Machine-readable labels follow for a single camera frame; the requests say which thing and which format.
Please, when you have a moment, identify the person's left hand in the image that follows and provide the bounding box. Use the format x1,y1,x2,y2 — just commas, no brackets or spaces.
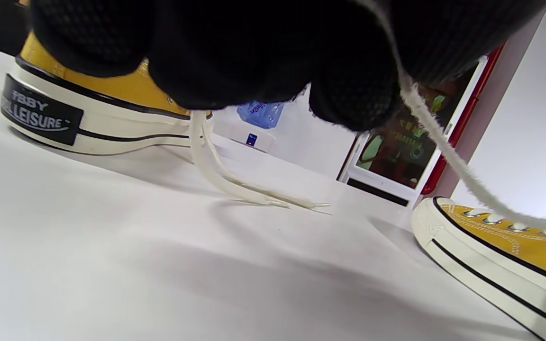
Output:
29,0,546,132

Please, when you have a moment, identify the yellow canvas shoe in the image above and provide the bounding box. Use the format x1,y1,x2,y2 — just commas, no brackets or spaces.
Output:
0,31,214,157
410,197,546,341

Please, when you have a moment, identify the blue water bottle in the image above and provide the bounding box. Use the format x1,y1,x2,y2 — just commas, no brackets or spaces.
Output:
237,99,285,129

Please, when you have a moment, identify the white water dispenser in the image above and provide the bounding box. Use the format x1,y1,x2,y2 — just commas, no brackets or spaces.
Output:
226,124,277,154

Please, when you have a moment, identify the glass door fire cabinet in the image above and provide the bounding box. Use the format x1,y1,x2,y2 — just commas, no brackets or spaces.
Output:
337,56,489,208

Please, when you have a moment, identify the red wall pipe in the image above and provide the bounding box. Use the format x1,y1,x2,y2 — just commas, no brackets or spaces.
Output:
420,43,508,196

